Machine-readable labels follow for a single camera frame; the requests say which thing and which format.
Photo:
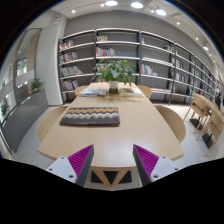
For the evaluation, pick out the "small plant by window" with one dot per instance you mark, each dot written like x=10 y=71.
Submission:
x=36 y=85

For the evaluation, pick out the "zigzag patterned folded towel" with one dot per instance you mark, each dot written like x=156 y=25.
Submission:
x=91 y=116

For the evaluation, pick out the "wooden chair left near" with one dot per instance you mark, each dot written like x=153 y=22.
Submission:
x=47 y=122

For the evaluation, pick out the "wooden chair far right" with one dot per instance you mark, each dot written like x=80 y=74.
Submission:
x=145 y=90

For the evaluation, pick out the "book stack right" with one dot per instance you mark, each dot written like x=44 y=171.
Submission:
x=130 y=92

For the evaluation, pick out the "wooden chair right near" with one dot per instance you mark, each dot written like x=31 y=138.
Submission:
x=174 y=121

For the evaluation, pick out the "wooden side table right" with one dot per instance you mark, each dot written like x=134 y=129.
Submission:
x=202 y=107

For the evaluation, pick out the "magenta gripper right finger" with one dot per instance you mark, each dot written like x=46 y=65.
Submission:
x=150 y=166

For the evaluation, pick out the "open book left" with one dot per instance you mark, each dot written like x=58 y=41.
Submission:
x=93 y=92

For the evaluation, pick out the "wooden stool right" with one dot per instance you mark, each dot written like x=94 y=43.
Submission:
x=211 y=131

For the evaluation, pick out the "wooden chair far left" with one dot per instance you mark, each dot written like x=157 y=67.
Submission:
x=79 y=89

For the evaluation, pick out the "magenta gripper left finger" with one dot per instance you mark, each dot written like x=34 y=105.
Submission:
x=74 y=168

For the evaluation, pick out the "long grey bookshelf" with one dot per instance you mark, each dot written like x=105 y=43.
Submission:
x=173 y=72

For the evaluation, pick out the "wooden chair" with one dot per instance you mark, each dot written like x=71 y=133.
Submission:
x=47 y=122
x=145 y=90
x=174 y=121
x=79 y=89

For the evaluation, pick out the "green potted plant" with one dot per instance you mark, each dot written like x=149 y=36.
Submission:
x=113 y=71

